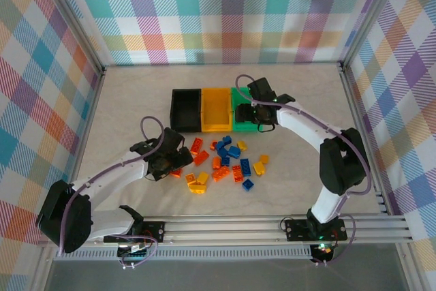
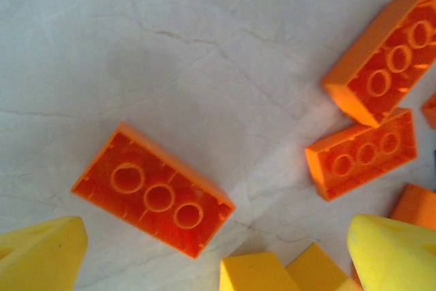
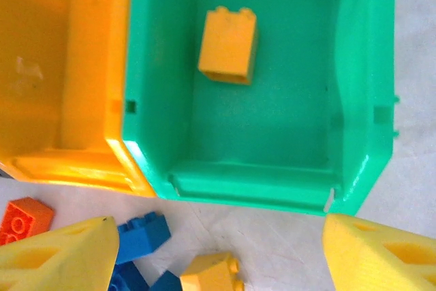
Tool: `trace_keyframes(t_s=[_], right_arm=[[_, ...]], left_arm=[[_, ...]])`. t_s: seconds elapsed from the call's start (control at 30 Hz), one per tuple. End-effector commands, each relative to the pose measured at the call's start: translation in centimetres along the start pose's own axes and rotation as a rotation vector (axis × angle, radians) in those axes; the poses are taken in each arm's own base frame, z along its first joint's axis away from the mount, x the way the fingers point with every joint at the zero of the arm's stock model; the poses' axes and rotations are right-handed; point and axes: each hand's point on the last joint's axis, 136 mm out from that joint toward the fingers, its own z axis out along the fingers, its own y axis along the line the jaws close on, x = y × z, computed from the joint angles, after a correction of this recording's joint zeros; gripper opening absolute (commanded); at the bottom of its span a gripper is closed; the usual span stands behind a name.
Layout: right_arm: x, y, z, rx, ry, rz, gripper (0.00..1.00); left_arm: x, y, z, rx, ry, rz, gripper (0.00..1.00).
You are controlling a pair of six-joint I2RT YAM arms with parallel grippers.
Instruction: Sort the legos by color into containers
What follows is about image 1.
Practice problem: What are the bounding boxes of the long orange lego brick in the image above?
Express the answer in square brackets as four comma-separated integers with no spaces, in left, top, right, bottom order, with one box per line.
[211,165,232,183]

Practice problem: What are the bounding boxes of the long blue lego brick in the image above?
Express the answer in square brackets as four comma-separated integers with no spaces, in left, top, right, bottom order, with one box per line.
[240,157,253,179]

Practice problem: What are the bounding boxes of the green plastic bin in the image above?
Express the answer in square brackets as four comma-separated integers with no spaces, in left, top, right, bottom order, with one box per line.
[230,86,262,134]

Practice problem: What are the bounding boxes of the yellow plastic bin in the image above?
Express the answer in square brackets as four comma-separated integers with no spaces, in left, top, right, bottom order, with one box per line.
[200,87,234,134]

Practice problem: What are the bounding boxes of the long yellow lego brick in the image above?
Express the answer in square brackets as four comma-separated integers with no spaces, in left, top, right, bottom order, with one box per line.
[187,182,208,196]

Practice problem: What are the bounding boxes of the black plastic bin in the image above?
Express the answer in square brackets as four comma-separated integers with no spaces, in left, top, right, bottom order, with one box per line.
[169,88,204,134]

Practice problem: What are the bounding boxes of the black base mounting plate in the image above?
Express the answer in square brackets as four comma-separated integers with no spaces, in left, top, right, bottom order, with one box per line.
[284,217,348,242]
[103,221,166,245]

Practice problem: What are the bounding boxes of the control board green terminals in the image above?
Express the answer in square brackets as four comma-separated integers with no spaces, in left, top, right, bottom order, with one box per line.
[117,243,153,259]

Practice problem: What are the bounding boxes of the control board with lit LED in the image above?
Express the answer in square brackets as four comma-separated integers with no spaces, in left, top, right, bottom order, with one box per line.
[311,243,335,263]

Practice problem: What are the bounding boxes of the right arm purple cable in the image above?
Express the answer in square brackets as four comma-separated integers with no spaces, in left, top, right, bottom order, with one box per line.
[235,74,373,200]

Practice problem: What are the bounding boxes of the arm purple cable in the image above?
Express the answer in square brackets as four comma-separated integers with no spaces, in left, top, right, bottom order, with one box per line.
[235,74,373,200]
[57,116,168,258]

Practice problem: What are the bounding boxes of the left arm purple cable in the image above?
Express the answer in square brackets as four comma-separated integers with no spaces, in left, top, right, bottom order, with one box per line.
[57,116,168,258]

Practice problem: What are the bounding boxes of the wide aluminium frame rail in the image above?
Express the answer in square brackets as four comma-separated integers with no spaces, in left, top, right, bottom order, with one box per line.
[37,215,415,247]

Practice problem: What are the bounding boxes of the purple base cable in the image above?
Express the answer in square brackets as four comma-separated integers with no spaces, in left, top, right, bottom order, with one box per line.
[118,236,159,270]
[313,213,357,266]

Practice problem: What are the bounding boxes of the aluminium side frame rail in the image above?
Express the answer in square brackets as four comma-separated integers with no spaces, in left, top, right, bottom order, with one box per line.
[338,61,390,215]

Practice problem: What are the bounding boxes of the grey slotted cable duct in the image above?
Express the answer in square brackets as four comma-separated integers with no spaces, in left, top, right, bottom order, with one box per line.
[54,248,313,261]

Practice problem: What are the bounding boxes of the aluminium frame post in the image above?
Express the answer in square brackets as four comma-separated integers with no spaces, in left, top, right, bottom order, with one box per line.
[339,0,408,70]
[35,0,106,74]

